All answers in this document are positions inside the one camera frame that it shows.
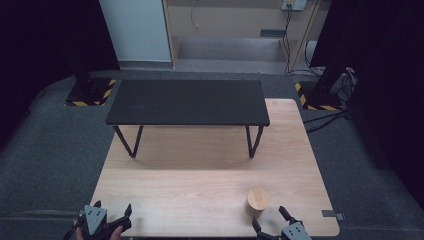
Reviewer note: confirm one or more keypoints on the round wooden cylinder block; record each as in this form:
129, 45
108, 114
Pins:
258, 199

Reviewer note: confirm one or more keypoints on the grey tape strip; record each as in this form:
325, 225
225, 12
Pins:
330, 213

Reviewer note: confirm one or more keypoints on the white panel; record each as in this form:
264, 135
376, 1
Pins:
136, 30

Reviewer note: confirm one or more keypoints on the person's left hand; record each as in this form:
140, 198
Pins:
116, 233

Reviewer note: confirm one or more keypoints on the light wooden shelf unit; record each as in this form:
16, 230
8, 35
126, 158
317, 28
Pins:
230, 20

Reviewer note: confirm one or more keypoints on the black stand with striped base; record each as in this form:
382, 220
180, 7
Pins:
321, 96
87, 91

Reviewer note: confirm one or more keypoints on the grey label strip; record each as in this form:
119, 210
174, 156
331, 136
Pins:
272, 33

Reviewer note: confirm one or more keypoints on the dark curtain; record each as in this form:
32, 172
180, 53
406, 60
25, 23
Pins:
386, 83
40, 50

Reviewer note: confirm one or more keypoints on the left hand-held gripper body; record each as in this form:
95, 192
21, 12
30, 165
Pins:
95, 218

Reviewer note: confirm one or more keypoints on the black riser shelf with legs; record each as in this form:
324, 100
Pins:
188, 101

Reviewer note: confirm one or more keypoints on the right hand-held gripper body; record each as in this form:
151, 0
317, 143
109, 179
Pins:
296, 232

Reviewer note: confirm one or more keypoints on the white power strip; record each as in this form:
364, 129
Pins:
295, 4

